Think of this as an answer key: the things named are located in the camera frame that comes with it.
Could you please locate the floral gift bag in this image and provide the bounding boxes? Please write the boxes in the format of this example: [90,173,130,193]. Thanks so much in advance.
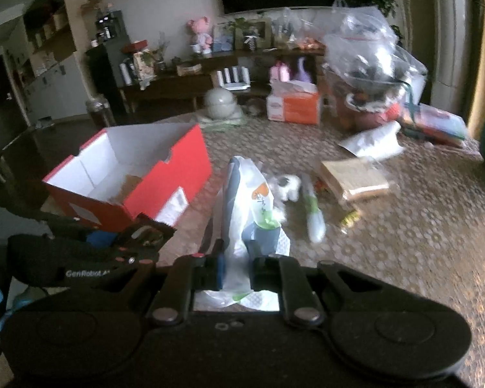
[133,49,157,86]

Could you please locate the blue photo card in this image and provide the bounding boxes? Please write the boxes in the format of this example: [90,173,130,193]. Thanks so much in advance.
[213,24,235,52]

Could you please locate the pink doll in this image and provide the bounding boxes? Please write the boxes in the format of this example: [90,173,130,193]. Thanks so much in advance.
[187,16,213,56]

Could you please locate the white green tube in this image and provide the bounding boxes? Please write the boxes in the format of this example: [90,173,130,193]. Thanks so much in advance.
[300,173,328,244]

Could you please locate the white router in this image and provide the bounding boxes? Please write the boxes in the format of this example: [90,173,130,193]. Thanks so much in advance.
[215,66,252,92]

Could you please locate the bagged sliced bread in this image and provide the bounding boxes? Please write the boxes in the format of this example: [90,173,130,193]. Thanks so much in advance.
[320,157,391,208]

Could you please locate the orange tissue box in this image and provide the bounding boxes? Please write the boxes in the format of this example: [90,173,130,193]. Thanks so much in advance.
[266,80,323,126]

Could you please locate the folded green cloth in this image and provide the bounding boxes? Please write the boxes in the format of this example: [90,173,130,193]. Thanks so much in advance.
[195,111,248,131]

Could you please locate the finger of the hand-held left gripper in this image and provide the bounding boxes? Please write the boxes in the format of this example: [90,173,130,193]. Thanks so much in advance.
[44,214,120,248]
[113,215,176,261]

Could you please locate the stack of colourful packets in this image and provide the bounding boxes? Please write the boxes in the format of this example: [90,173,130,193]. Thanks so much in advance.
[401,103,470,147]

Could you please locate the glass jar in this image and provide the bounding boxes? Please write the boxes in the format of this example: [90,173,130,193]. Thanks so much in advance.
[85,94,116,128]

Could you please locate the white cabinet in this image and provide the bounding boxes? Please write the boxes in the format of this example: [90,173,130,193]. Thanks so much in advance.
[21,54,90,127]

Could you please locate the small yellow black item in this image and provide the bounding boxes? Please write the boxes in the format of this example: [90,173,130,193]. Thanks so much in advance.
[339,209,361,228]

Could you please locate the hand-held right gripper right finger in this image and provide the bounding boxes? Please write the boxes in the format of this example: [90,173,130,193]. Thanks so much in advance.
[248,254,383,329]

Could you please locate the stacked white bowls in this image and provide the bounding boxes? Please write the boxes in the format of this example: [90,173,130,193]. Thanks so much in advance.
[204,87,244,121]

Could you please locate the green picture frame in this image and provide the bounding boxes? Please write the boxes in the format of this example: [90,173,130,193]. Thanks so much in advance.
[233,18,274,51]

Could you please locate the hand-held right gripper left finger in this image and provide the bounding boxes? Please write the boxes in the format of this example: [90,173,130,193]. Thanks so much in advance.
[113,246,228,327]

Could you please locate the crumpled white paper bag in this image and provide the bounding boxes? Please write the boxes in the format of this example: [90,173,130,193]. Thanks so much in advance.
[339,120,405,159]

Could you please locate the black coffee machine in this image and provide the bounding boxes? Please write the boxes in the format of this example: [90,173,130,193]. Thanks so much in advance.
[94,10,127,44]

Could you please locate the dark wooden sideboard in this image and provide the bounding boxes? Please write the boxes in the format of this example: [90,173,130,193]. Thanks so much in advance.
[117,48,328,113]

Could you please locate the white tooth plush toy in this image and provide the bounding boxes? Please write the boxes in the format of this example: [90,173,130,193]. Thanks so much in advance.
[273,174,302,203]

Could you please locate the red cardboard shoebox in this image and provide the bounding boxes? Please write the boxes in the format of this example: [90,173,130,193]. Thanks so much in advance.
[42,123,213,233]

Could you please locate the large clear plastic bag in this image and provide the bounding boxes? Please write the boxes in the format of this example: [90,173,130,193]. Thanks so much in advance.
[321,0,429,103]

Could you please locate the brown pot with patterned cloth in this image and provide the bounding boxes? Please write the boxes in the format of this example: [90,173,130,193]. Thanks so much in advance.
[335,89,402,131]

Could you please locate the white printed plastic bag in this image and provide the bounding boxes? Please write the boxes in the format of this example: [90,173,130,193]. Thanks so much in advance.
[194,156,292,313]

